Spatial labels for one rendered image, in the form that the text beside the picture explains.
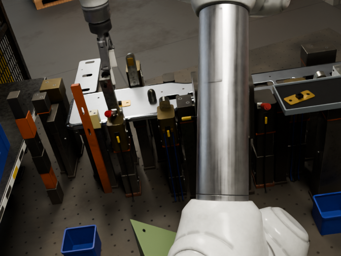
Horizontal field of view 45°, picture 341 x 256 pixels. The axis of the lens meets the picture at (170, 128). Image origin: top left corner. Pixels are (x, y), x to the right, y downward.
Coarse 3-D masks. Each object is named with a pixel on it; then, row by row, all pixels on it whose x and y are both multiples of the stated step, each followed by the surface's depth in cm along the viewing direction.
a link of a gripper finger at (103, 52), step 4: (104, 40) 135; (104, 44) 135; (100, 48) 136; (104, 48) 136; (100, 52) 136; (104, 52) 136; (100, 56) 136; (104, 56) 136; (100, 60) 137; (104, 60) 137; (108, 60) 137; (104, 64) 137; (108, 64) 137; (108, 68) 137
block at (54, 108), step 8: (56, 104) 164; (56, 112) 159; (48, 120) 155; (56, 120) 158; (56, 128) 157; (64, 128) 169; (56, 136) 160; (64, 136) 167; (64, 144) 165; (64, 152) 165; (72, 152) 175; (64, 160) 167; (72, 160) 173; (72, 168) 172; (72, 176) 172
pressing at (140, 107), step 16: (320, 64) 163; (336, 64) 160; (256, 80) 159; (272, 80) 157; (96, 96) 165; (128, 96) 162; (144, 96) 160; (160, 96) 159; (128, 112) 153; (144, 112) 151; (176, 112) 149; (80, 128) 150
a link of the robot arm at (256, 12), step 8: (256, 0) 90; (264, 0) 92; (272, 0) 91; (280, 0) 92; (288, 0) 95; (256, 8) 93; (264, 8) 94; (272, 8) 93; (280, 8) 93; (256, 16) 98; (264, 16) 97
